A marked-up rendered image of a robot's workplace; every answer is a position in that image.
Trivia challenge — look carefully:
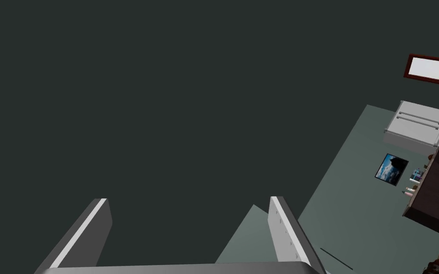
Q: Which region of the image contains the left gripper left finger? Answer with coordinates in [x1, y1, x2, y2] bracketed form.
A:
[34, 197, 113, 274]

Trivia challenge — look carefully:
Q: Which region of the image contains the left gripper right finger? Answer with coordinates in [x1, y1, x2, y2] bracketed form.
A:
[268, 196, 326, 274]

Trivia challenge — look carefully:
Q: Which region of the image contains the dark brown cabinet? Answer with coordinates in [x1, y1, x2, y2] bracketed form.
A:
[401, 146, 439, 236]

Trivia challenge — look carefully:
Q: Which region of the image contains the grey refrigerator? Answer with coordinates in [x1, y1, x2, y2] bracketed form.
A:
[383, 100, 439, 156]

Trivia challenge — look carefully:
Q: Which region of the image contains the red-framed window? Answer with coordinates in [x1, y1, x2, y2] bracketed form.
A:
[403, 54, 439, 89]

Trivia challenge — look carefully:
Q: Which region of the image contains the blue picture on wall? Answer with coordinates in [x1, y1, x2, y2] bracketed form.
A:
[374, 153, 409, 187]

